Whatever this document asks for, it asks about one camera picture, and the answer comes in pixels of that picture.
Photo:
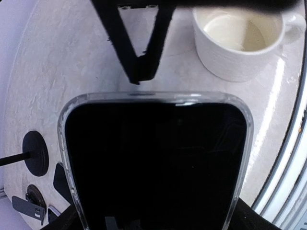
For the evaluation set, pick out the white ribbed mug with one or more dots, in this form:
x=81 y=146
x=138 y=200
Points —
x=236 y=45

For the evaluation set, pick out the phone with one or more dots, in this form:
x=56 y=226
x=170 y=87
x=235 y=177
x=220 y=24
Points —
x=155 y=160
x=60 y=183
x=52 y=213

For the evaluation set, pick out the small dark folding stand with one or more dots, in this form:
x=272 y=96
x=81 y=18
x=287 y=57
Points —
x=33 y=205

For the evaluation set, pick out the black round-base phone stand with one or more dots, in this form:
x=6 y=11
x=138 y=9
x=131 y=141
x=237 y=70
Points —
x=35 y=154

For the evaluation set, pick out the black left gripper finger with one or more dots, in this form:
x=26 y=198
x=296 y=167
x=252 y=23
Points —
x=137 y=30

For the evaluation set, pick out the front aluminium rail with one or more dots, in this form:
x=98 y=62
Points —
x=283 y=198

